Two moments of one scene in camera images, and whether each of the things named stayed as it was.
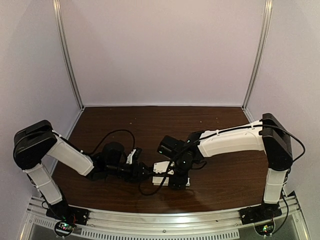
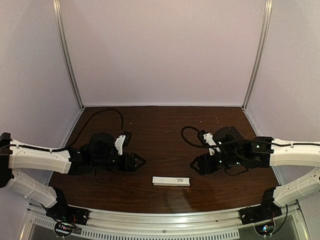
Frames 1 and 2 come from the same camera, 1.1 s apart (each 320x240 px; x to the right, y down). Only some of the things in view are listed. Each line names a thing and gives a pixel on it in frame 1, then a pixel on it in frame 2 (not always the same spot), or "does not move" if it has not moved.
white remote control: [158, 181] does not move
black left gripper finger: [147, 177] -> [141, 164]
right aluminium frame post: [267, 23] does not move
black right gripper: [178, 182] -> [205, 164]
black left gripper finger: [147, 169] -> [138, 158]
